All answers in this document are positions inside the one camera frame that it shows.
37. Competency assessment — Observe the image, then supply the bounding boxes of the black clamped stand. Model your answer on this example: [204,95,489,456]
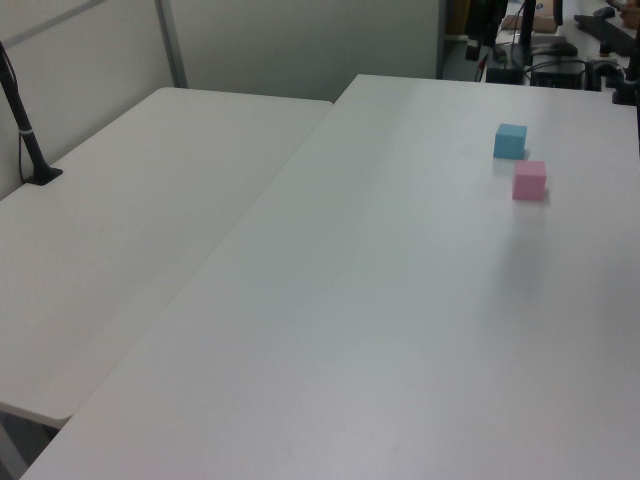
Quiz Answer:
[611,43,640,106]

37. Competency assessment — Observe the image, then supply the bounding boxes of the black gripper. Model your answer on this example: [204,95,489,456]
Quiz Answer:
[465,0,508,64]

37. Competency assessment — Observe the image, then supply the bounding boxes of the black electronic device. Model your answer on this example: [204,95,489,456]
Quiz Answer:
[528,59,587,91]

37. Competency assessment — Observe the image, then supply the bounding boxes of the black camera stand pole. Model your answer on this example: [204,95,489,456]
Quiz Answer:
[0,40,64,188]

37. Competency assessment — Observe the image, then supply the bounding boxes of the small black box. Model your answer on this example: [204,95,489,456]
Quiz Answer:
[486,66,524,85]

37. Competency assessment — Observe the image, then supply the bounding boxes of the black vertical pole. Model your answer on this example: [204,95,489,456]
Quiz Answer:
[510,0,540,68]

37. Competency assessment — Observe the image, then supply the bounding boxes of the pink cube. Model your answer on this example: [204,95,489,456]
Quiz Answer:
[511,160,547,202]

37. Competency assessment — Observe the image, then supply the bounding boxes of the blue cube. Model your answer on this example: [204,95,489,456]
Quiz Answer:
[492,123,529,161]

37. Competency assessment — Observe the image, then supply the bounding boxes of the cardboard box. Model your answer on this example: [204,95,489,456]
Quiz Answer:
[501,0,560,35]

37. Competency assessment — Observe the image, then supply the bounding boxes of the white side table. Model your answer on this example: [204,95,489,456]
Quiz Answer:
[0,86,335,422]

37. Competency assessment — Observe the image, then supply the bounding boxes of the black table clamp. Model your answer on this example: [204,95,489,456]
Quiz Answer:
[584,58,626,92]

